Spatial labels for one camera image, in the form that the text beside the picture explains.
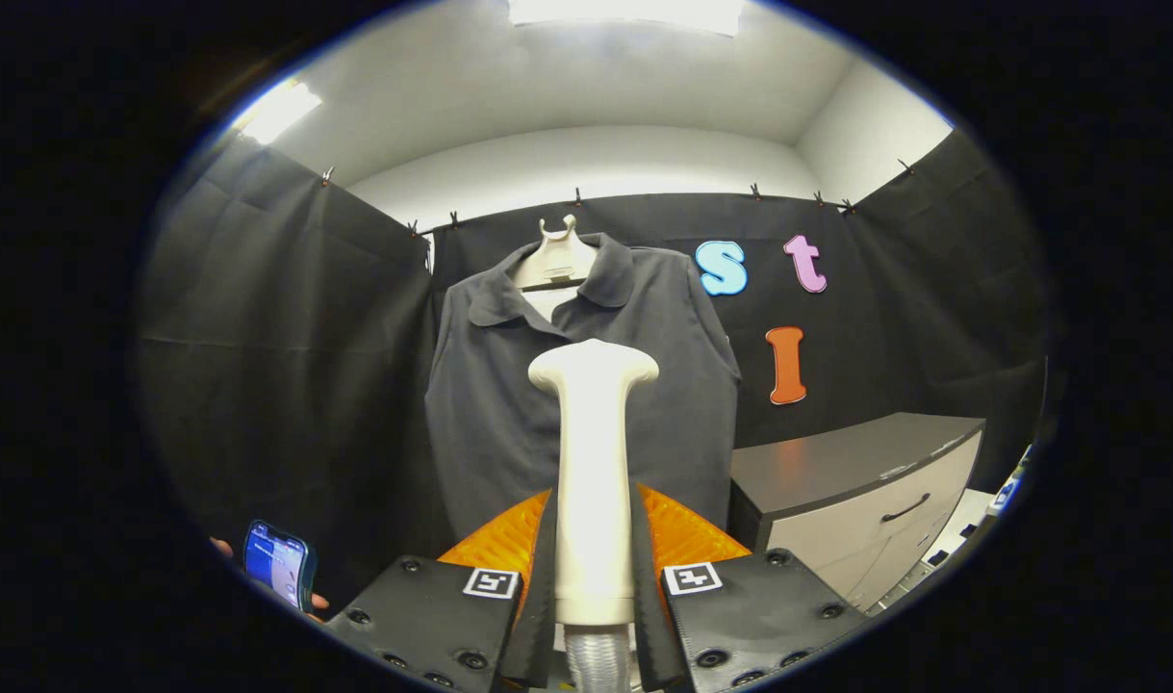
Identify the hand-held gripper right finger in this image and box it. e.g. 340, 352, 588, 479
630, 478, 871, 692

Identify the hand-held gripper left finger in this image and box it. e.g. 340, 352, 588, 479
324, 486, 558, 692

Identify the cream plastic hanger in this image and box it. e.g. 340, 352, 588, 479
512, 214, 601, 293

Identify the grey cabinet with dark top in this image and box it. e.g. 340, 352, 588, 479
728, 412, 988, 612

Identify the black backdrop cloth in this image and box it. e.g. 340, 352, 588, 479
134, 128, 1063, 617

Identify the rectangular ceiling light panel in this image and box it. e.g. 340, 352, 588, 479
507, 0, 747, 38

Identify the white low cabinet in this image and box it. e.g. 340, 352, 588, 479
918, 488, 996, 578

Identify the dark grey button shirt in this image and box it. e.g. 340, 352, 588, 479
424, 231, 743, 540

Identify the smartphone with lit screen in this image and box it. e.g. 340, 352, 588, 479
242, 519, 318, 614

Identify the cream garment steamer head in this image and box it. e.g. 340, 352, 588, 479
528, 339, 662, 627

